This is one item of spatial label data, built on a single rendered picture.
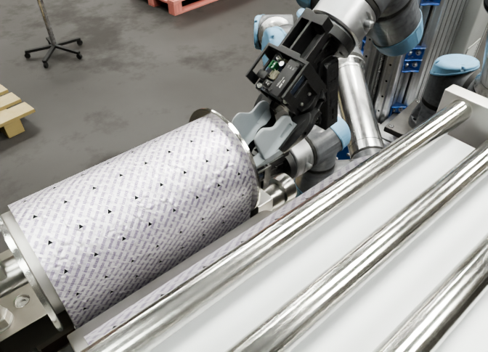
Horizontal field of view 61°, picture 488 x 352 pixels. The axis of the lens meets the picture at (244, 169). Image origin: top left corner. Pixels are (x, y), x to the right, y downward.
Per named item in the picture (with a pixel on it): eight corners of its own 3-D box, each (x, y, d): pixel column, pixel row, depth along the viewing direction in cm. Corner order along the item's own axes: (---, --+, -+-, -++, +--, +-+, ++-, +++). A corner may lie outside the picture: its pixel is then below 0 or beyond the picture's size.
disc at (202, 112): (260, 231, 55) (263, 143, 45) (257, 234, 55) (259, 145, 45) (194, 173, 63) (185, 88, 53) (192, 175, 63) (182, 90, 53)
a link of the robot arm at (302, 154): (283, 157, 82) (314, 179, 77) (266, 167, 80) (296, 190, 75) (285, 126, 77) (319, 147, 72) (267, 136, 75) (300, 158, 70)
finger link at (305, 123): (261, 138, 56) (297, 84, 56) (266, 143, 57) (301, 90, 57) (287, 154, 53) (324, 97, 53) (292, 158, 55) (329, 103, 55)
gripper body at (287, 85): (240, 78, 53) (295, 1, 53) (269, 107, 60) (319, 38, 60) (281, 104, 49) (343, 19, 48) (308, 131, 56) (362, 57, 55)
